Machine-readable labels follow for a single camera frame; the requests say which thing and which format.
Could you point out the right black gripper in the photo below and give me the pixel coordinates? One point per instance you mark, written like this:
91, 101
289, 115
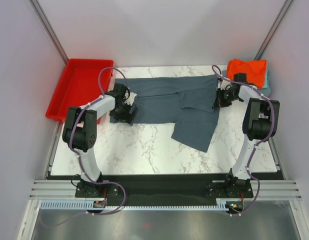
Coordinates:
220, 103

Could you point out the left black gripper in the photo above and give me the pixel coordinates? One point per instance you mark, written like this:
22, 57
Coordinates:
125, 118

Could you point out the dark blue-grey t-shirt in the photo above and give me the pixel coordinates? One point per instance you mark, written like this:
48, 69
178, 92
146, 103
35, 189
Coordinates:
187, 102

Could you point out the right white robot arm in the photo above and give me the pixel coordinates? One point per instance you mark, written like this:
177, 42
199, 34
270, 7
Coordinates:
260, 122

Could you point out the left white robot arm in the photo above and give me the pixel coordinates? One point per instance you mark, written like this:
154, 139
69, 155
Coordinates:
80, 127

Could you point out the folded orange t-shirt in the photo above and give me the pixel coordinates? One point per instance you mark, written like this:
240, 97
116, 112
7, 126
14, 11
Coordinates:
254, 70

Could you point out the folded grey-blue t-shirt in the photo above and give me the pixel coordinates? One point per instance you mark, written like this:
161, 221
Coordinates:
265, 91

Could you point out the folded teal t-shirt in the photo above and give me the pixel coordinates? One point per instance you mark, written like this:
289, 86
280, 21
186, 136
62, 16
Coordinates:
266, 82

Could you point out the red plastic tray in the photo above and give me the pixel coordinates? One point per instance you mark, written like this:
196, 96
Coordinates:
79, 85

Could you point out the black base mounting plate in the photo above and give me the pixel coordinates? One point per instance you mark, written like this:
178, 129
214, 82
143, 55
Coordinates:
173, 190

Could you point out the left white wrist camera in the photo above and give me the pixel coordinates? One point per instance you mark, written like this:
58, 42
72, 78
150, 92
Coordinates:
130, 98

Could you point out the aluminium extrusion rail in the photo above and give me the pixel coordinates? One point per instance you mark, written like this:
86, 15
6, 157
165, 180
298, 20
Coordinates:
64, 190

